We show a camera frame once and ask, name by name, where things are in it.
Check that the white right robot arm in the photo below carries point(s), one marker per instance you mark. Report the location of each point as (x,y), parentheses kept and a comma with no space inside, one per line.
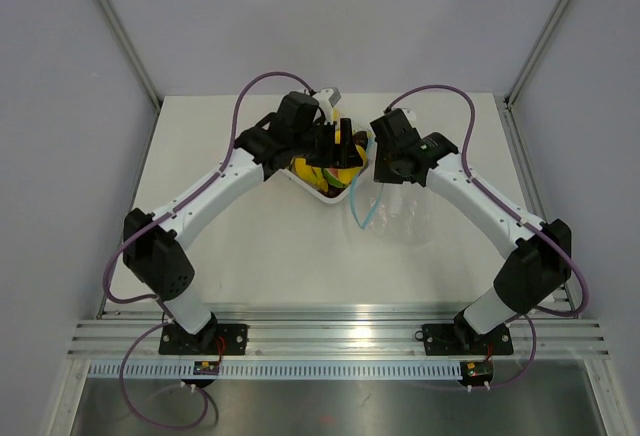
(533,250)

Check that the aluminium frame post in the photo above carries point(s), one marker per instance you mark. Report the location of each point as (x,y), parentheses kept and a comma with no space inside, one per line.
(124,42)
(541,43)

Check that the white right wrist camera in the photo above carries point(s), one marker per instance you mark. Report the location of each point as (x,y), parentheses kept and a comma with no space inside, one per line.
(410,115)

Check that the clear zip bag teal zipper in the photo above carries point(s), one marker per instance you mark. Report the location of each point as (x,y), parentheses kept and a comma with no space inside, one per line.
(395,213)

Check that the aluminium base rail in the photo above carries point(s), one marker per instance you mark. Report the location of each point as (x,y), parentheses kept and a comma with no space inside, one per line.
(331,332)

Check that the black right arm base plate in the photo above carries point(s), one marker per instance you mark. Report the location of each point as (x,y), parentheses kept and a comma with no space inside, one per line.
(440,339)

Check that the white slotted cable duct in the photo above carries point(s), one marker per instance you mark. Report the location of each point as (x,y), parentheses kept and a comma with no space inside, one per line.
(278,370)

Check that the white perforated plastic basket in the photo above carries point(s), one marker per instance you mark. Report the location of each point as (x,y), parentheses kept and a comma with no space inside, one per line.
(333,195)

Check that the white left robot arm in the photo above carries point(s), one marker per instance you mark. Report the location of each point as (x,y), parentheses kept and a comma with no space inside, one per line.
(156,242)

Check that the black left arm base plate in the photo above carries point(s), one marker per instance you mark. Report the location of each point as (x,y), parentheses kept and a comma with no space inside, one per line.
(228,339)

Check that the right aluminium frame post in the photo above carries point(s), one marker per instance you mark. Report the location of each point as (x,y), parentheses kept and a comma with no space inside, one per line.
(541,43)

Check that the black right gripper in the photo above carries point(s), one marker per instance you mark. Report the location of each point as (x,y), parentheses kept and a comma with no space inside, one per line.
(382,175)

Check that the yellow banana toy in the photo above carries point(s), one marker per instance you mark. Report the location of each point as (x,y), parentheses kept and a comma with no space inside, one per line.
(311,175)

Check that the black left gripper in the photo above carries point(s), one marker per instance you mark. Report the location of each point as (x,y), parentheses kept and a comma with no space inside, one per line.
(349,157)

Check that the left aluminium frame post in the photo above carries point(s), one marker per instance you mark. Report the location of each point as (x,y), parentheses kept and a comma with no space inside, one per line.
(124,42)

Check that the watermelon slice toy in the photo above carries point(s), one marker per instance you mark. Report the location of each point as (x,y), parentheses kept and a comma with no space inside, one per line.
(332,178)

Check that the dark purple passionfruit toy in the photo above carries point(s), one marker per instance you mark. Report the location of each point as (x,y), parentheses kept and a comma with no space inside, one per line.
(361,139)

